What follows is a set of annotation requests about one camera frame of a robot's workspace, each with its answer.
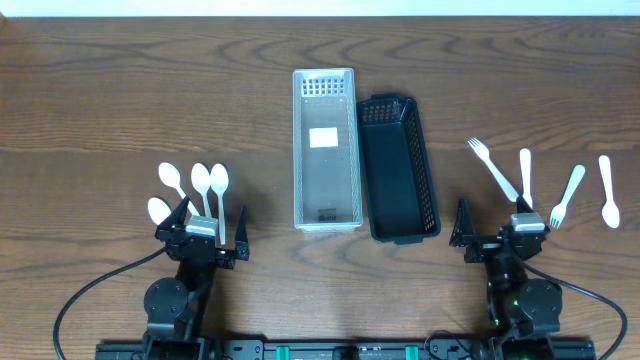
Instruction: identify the left black cable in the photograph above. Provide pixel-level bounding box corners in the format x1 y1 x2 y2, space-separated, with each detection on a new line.
52 244 169 360

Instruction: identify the clear plastic basket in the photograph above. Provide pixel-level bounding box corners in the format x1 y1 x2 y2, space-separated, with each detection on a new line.
292 68 363 232

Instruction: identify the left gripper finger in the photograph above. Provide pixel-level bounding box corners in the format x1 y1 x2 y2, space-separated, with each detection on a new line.
156 196 190 233
234 206 249 250

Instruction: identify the black plastic basket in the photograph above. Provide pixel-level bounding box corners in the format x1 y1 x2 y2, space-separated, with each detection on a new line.
357 93 441 245

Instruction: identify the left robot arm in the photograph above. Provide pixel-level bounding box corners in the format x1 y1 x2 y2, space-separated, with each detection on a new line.
140 197 250 359

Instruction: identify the right black cable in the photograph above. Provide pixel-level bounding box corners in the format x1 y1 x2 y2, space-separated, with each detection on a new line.
519 259 629 360

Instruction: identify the white label sticker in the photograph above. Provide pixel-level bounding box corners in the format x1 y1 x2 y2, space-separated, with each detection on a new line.
309 127 339 148

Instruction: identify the white plastic fork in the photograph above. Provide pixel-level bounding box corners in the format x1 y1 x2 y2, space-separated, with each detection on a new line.
467 138 519 202
519 148 533 207
550 164 586 228

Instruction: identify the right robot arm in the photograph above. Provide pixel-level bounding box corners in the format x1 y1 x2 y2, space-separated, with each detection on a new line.
449 198 562 360

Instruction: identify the white plastic spoon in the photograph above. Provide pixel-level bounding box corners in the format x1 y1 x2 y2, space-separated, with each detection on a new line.
147 197 172 225
158 162 186 199
598 155 620 228
191 162 212 218
210 163 229 246

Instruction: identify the black mounting rail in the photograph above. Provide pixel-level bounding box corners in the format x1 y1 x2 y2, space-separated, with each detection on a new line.
95 337 596 360

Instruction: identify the white plastic spoon far left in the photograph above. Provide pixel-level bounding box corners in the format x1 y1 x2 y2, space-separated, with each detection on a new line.
147 197 172 225

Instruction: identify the white plastic spoon right side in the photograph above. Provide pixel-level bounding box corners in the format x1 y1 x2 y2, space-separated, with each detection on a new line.
598 155 620 228

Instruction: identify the black cable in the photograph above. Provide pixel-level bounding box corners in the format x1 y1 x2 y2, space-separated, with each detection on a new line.
52 244 169 360
519 259 629 360

